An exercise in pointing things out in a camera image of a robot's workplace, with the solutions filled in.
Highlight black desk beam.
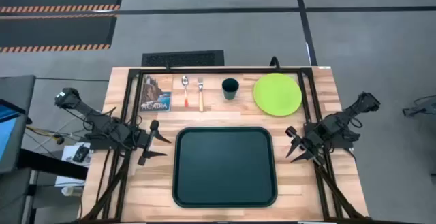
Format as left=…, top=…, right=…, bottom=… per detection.
left=16, top=148, right=89, bottom=181

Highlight fork with wooden handle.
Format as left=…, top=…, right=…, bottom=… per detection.
left=197, top=77, right=205, bottom=112

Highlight black perforated floor mat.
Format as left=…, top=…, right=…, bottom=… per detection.
left=141, top=49, right=225, bottom=67

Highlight monitor with blue screen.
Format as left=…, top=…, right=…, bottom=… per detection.
left=0, top=98, right=29, bottom=174

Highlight lime green plate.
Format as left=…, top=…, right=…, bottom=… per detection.
left=253, top=72, right=303, bottom=117

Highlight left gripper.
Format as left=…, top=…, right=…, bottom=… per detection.
left=131, top=119, right=172, bottom=166

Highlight Acadia picture postcard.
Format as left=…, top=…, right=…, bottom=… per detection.
left=139, top=74, right=172, bottom=113

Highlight yellow cable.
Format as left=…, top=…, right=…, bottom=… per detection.
left=25, top=124, right=65, bottom=140

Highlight black aluminium table frame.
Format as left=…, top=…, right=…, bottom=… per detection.
left=80, top=66, right=369, bottom=223

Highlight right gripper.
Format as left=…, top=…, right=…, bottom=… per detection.
left=284, top=125, right=328, bottom=167

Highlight white paper sheet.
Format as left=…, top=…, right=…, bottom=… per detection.
left=54, top=142, right=92, bottom=187

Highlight dark green plastic tray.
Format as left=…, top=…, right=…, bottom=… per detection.
left=172, top=126, right=279, bottom=208

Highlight clear plastic bottle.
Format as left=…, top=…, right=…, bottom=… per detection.
left=61, top=185, right=84, bottom=197

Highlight dark green plastic cup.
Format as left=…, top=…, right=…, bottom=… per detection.
left=221, top=78, right=240, bottom=101

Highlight spoon with orange handle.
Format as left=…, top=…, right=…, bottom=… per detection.
left=181, top=75, right=190, bottom=108

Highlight black phone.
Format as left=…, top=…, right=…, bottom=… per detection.
left=72, top=144, right=90, bottom=163

